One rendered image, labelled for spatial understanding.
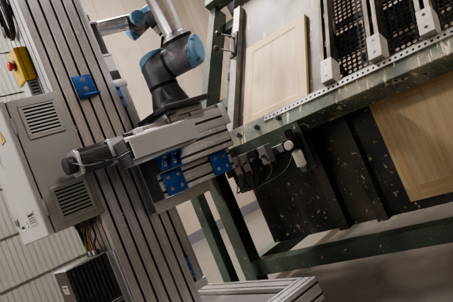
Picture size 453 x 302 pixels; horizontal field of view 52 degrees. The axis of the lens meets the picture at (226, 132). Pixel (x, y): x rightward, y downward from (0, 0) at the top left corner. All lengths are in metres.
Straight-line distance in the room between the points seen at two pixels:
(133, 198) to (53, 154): 0.34
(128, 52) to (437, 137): 4.44
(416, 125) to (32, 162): 1.62
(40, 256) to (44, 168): 3.35
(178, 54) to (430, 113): 1.15
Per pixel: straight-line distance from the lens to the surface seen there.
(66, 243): 5.06
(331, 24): 2.41
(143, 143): 1.52
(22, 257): 4.95
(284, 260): 2.57
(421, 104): 2.26
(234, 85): 2.73
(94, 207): 1.69
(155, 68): 1.81
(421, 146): 2.29
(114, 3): 6.29
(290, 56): 2.53
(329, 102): 2.14
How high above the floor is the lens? 0.77
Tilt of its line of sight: 3 degrees up
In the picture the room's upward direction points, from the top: 23 degrees counter-clockwise
